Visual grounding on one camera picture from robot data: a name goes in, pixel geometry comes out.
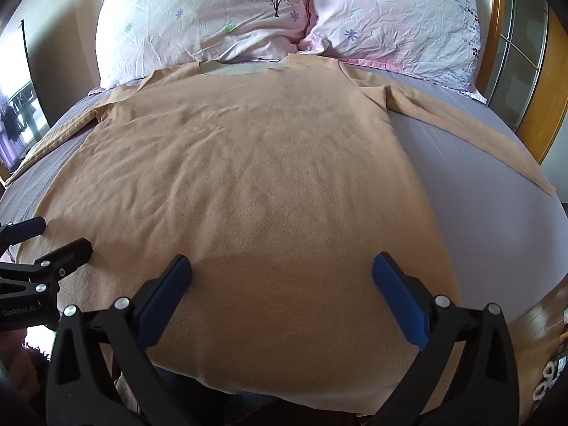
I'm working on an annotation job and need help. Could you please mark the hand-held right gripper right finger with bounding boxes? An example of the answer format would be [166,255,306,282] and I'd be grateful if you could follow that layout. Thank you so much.
[372,252,520,426]

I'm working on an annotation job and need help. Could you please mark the grey bed sheet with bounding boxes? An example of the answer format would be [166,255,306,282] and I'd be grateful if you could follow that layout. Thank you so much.
[0,70,568,326]

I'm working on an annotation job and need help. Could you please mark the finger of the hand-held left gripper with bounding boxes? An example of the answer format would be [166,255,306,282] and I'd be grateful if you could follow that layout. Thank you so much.
[0,238,93,296]
[0,217,48,253]

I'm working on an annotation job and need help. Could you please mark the white floral pillow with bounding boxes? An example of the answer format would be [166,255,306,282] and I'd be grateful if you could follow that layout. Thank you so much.
[95,0,314,89]

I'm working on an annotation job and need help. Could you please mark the pink floral pillow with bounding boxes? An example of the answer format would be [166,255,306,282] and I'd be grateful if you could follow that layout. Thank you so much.
[298,0,488,104]

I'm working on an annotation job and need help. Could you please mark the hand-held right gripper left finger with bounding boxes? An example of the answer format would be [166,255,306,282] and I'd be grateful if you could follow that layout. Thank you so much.
[45,254,200,426]

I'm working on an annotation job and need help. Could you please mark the window with hanging clothes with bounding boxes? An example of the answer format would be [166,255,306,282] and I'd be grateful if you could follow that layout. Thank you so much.
[0,20,49,182]

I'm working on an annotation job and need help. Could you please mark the beige long-sleeve shirt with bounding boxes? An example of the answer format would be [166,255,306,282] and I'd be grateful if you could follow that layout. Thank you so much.
[12,53,558,409]

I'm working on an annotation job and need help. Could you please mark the wooden headboard with glass panels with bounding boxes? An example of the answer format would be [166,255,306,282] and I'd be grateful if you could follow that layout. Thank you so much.
[476,0,568,166]

